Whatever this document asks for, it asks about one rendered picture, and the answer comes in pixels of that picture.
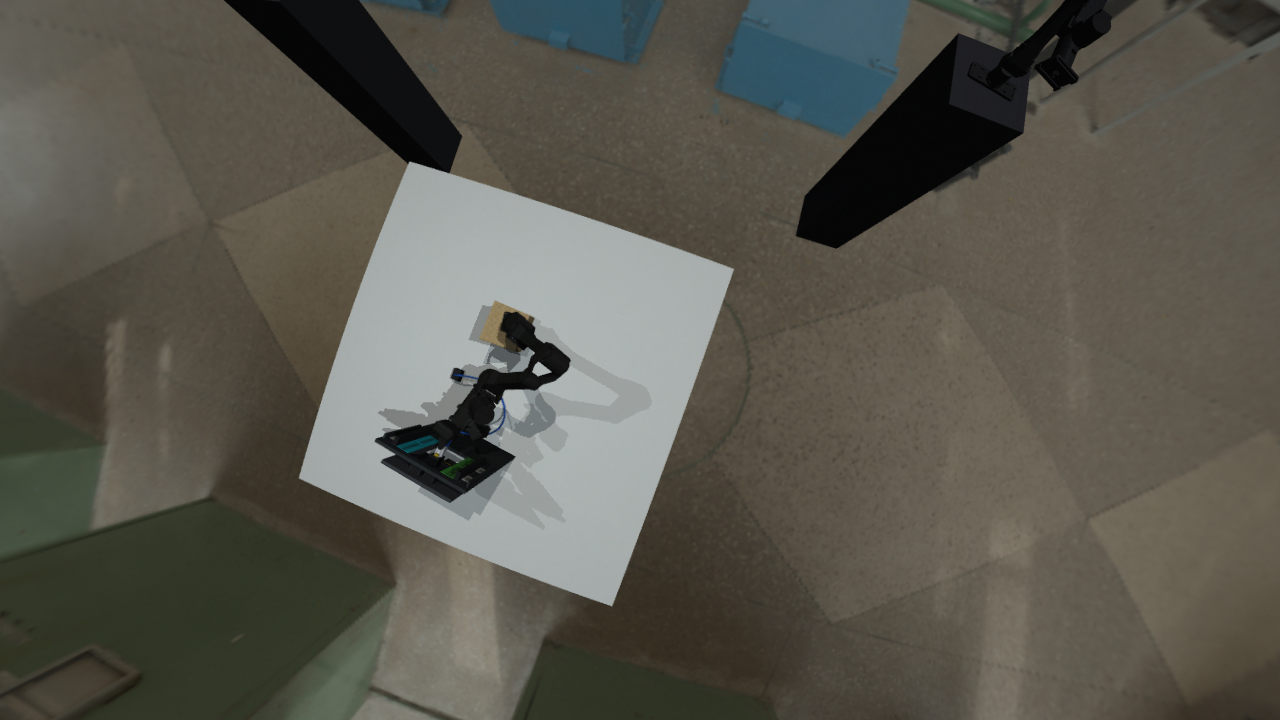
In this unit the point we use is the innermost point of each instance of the blue cable with plug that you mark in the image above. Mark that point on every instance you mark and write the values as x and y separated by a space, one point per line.
440 453

